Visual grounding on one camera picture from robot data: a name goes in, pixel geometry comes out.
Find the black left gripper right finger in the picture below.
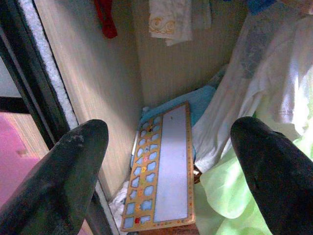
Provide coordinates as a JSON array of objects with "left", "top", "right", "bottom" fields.
[{"left": 230, "top": 116, "right": 313, "bottom": 235}]

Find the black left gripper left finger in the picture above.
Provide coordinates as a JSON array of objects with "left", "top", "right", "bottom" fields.
[{"left": 0, "top": 119, "right": 109, "bottom": 235}]

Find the light green cloth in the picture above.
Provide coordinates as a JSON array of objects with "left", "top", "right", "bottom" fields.
[{"left": 195, "top": 102, "right": 313, "bottom": 235}]

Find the pink sheet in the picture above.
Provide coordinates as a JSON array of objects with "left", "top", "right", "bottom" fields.
[{"left": 0, "top": 115, "right": 42, "bottom": 209}]

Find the white crumpled cloth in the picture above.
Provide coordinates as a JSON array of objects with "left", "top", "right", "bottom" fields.
[{"left": 109, "top": 181, "right": 133, "bottom": 231}]

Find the white shirt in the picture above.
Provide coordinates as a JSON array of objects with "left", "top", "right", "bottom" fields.
[{"left": 193, "top": 9, "right": 313, "bottom": 172}]

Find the wooden shape puzzle board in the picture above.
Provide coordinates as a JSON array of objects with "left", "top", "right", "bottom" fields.
[{"left": 121, "top": 100, "right": 196, "bottom": 233}]

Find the light blue towel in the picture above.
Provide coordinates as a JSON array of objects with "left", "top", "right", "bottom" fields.
[{"left": 139, "top": 65, "right": 228, "bottom": 128}]

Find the white foam strip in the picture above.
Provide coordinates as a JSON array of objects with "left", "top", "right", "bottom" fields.
[{"left": 18, "top": 0, "right": 79, "bottom": 130}]

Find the red cloth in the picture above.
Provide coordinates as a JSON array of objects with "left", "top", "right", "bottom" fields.
[{"left": 94, "top": 0, "right": 118, "bottom": 39}]

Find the dark blue cloth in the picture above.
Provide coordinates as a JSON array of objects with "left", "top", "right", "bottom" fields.
[{"left": 246, "top": 0, "right": 282, "bottom": 14}]

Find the white cloth yellow embroidery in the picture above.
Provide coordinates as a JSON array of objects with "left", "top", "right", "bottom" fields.
[{"left": 148, "top": 0, "right": 212, "bottom": 47}]

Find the black door frame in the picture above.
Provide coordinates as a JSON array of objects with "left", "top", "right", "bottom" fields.
[{"left": 0, "top": 0, "right": 113, "bottom": 235}]

